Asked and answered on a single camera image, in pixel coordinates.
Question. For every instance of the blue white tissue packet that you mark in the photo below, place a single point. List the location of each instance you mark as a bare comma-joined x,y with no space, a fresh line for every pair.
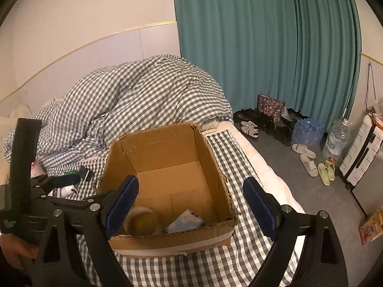
185,221

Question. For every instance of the black small packet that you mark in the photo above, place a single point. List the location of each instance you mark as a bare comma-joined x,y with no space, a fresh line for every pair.
85,174

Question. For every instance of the cream pillow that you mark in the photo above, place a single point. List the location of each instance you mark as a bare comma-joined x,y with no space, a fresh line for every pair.
12,119

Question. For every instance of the white ribbed suitcase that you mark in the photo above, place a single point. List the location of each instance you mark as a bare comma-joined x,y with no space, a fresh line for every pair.
360,152

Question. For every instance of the grey checked bed sheet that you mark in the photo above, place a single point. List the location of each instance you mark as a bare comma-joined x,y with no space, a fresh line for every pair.
239,245

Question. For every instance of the large clear water bottle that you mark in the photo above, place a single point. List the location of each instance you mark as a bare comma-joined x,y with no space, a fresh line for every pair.
336,143

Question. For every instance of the green foil packet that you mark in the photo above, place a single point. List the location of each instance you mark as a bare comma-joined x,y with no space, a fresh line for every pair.
70,173

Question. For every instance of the white slipper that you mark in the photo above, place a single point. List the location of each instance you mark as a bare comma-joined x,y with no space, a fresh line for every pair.
309,166
303,150

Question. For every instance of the patterned gift bag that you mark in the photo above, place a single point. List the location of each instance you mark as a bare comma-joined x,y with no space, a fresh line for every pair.
269,106

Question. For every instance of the teal curtain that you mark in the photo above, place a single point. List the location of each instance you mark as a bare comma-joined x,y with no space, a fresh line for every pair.
254,50

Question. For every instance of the grey checked duvet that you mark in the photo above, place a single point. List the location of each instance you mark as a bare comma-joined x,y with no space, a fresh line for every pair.
134,95

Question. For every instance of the black shoe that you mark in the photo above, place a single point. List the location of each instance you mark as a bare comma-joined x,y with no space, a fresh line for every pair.
266,124
245,115
282,134

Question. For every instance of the grey mini fridge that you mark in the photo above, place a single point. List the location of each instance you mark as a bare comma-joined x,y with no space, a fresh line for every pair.
369,195

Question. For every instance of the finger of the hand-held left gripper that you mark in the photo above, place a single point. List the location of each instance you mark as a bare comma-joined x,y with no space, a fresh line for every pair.
74,201
64,181

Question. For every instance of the brown cardboard box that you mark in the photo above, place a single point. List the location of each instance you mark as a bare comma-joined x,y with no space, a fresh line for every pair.
179,143

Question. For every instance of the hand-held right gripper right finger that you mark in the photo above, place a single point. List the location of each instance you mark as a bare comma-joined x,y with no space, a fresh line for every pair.
261,212

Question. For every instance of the orange snack box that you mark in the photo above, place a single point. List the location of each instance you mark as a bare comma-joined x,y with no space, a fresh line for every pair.
371,228

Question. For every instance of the plastic bag clutter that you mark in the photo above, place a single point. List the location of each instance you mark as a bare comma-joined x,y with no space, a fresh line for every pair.
377,110

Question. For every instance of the blue plastic bag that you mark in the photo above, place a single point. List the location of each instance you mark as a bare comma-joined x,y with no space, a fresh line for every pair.
308,131

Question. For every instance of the white sneaker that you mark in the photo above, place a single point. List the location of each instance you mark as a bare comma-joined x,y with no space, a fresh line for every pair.
248,124
251,133

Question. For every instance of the white small object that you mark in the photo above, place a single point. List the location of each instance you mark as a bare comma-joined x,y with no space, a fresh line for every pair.
67,190

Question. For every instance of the green slipper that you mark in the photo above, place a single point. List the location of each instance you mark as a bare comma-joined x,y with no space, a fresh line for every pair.
323,175
330,169

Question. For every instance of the person's left hand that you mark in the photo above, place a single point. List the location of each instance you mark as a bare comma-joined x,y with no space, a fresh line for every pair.
18,246

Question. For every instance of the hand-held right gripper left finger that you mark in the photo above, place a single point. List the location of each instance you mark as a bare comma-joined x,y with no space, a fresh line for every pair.
121,207

